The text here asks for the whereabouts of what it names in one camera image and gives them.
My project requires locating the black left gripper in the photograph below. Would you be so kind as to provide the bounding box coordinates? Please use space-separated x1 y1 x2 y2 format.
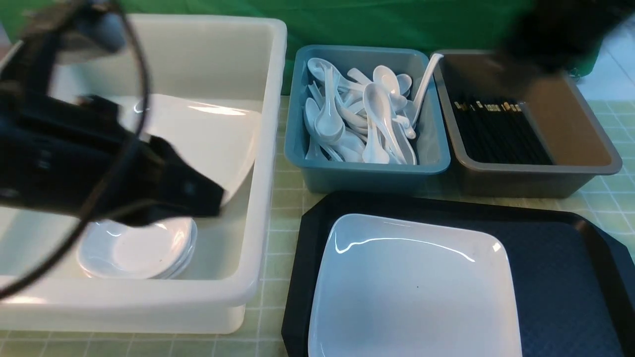
1 0 224 226

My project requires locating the white bowl tray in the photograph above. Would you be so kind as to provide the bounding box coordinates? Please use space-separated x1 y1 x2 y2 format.
76 218 198 280

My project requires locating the white soup spoon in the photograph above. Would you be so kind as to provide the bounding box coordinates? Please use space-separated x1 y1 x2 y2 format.
362 83 418 165

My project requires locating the white square rice plate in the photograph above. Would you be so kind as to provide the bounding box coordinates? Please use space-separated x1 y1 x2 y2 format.
308 213 522 357

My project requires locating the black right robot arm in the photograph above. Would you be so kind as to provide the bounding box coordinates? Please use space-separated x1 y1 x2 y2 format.
492 0 635 76

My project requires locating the white square plate in tub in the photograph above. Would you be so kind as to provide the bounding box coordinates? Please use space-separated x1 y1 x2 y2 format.
143 94 262 205

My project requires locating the large white plastic tub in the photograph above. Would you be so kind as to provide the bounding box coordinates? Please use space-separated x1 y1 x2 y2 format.
1 14 287 334

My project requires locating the white spoon left pile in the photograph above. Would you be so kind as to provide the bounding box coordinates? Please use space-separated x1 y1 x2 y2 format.
315 67 344 144

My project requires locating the white spoon pile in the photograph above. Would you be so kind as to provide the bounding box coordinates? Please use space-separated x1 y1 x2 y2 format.
373 65 401 95
315 67 344 144

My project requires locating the teal plastic spoon bin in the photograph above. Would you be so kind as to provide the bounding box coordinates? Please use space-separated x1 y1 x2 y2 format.
284 45 451 195

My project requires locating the white spoon rear pile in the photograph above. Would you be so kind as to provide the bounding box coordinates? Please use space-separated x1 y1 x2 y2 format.
373 65 401 95

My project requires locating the long white ladle spoon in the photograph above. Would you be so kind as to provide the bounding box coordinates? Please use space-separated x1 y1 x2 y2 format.
404 54 444 129

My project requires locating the green backdrop cloth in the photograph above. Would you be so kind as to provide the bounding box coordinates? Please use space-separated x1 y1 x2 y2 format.
0 0 619 96

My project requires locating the pile of black chopsticks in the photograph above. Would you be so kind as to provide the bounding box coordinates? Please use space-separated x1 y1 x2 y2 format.
452 95 554 166

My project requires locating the brown plastic chopstick bin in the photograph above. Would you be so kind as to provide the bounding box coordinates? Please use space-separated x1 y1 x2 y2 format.
435 50 622 198

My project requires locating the black serving tray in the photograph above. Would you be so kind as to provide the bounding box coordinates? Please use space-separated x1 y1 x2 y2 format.
281 191 635 357

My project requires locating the green checked table mat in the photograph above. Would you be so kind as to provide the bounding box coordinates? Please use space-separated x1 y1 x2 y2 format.
1 99 635 357

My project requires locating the black cable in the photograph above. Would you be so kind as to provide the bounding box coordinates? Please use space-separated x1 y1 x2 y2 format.
0 0 152 300

